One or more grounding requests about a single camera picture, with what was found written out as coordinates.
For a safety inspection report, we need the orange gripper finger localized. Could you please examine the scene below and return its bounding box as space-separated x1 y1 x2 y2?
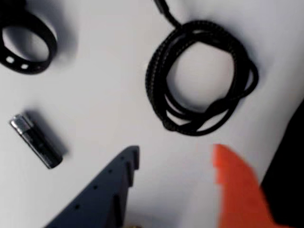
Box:
212 143 278 228

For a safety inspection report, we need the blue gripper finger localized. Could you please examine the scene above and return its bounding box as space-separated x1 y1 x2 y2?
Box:
43 145 141 228

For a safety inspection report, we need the black braided cable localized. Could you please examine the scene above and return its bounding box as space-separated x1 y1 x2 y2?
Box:
145 0 260 137

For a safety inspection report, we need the black fabric bag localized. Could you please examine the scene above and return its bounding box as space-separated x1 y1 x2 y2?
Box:
259 97 304 228

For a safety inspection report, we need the black cylindrical battery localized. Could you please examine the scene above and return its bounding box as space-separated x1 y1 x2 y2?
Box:
9 113 64 170

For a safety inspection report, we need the black strap bike light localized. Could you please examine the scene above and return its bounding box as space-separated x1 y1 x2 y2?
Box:
0 0 58 76

